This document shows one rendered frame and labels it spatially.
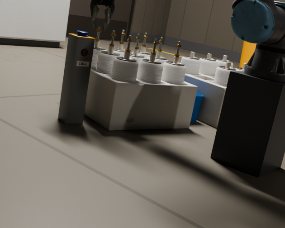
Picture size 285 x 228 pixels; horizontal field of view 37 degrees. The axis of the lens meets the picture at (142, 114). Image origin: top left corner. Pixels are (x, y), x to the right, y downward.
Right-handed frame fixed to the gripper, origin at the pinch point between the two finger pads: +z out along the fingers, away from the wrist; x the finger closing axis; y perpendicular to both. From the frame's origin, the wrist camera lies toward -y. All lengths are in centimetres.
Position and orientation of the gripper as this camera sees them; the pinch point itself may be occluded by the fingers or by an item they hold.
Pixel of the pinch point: (99, 26)
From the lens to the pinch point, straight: 176.7
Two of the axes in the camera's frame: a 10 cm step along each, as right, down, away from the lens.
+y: 1.1, 2.6, -9.6
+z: -1.7, 9.6, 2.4
